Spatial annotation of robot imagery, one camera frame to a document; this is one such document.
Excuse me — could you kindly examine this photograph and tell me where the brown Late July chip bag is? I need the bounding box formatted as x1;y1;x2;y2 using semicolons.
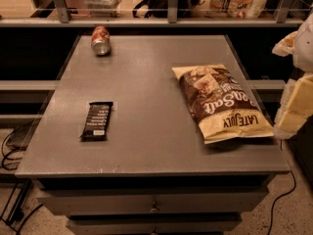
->
172;65;273;144

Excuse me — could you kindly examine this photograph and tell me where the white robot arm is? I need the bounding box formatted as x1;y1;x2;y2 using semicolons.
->
272;15;313;139

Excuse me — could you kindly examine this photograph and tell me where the printed snack bag background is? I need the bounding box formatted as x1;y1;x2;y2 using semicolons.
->
205;0;267;19

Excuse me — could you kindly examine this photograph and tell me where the black bag background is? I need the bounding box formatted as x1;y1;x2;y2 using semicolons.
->
132;0;204;18

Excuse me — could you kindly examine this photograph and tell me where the red coke can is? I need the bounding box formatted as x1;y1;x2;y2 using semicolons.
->
91;25;111;56

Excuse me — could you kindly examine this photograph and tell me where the upper drawer knob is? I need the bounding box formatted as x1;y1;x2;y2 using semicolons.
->
150;203;159;213

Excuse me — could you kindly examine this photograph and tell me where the black snack bar wrapper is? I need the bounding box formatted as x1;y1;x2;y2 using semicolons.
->
80;102;113;142

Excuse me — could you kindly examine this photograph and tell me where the grey metal railing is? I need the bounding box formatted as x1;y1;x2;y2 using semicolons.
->
0;0;312;27

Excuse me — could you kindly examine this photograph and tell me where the black cables left floor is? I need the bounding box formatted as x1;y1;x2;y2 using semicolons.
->
0;120;43;235

